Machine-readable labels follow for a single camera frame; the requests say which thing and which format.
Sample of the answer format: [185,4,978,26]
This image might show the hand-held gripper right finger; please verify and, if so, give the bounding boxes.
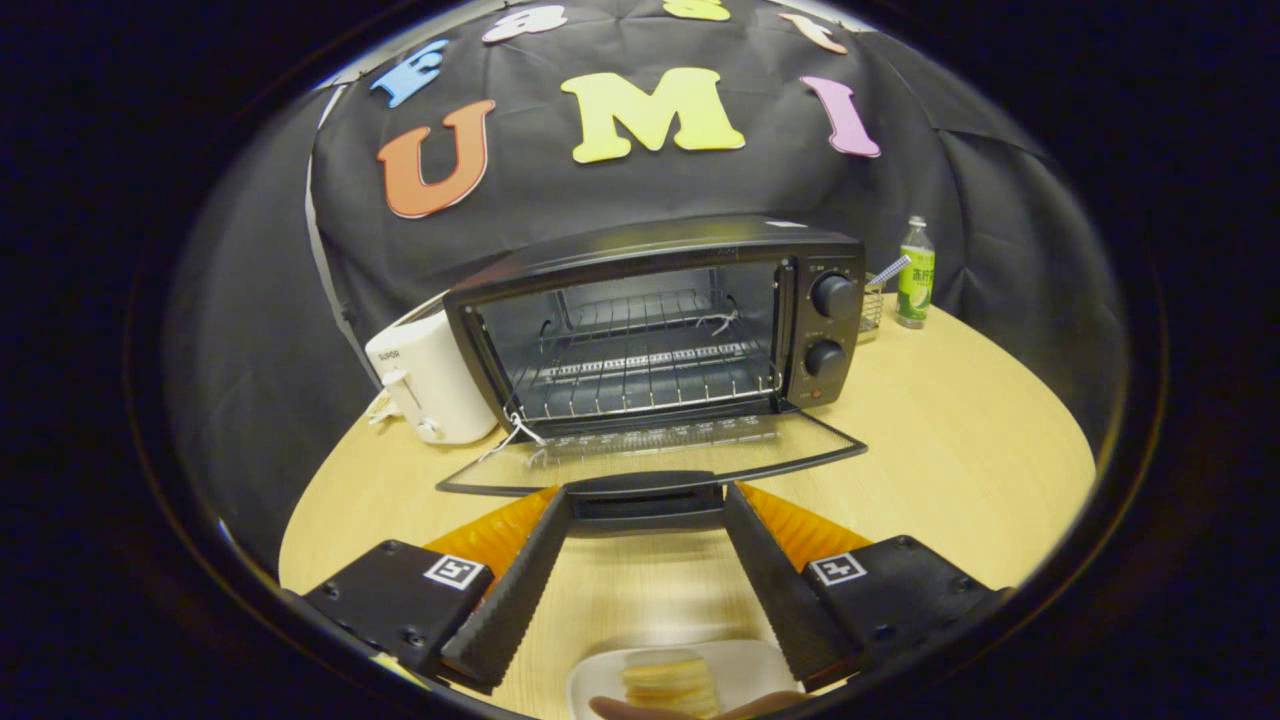
[722,483,1013,694]

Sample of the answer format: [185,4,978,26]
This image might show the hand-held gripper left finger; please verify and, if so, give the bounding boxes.
[283,487,573,696]

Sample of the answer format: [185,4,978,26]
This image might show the yellow ridged bread roll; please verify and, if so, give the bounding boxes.
[622,650,721,719]

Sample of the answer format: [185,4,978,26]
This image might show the black toaster oven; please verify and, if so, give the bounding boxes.
[437,213,869,531]

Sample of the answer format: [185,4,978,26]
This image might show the white pop-up toaster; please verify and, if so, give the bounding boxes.
[365,293,501,446]

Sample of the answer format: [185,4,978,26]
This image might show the white rectangular plate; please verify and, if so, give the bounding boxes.
[566,640,806,720]

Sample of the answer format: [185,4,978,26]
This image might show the green label drink bottle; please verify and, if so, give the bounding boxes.
[895,216,937,330]

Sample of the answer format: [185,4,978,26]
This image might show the black backdrop cloth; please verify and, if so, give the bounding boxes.
[165,0,1126,571]

